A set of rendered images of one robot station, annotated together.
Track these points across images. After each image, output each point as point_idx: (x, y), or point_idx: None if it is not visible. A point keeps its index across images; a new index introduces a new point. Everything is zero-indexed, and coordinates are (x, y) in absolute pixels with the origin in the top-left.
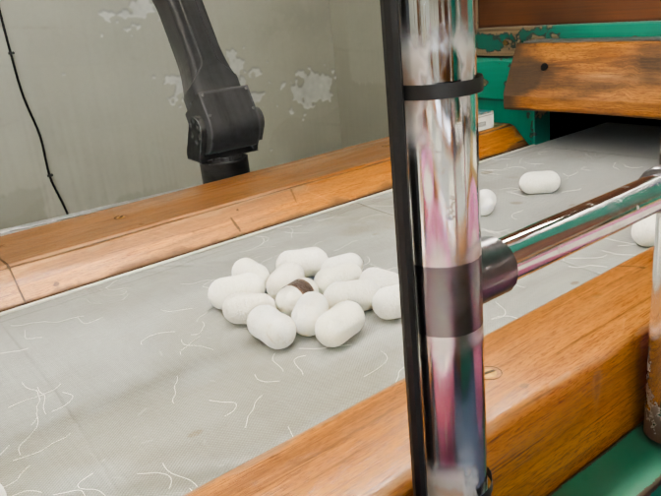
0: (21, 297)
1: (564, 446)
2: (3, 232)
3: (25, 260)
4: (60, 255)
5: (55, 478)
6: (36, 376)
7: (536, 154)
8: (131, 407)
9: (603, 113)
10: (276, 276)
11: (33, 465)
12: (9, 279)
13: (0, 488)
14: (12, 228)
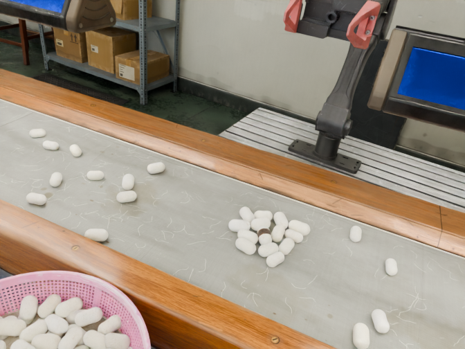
0: (437, 244)
1: None
2: (455, 172)
3: (449, 232)
4: (463, 239)
5: (403, 335)
6: (421, 288)
7: None
8: (439, 332)
9: None
10: None
11: (400, 323)
12: (438, 235)
13: (388, 328)
14: (460, 173)
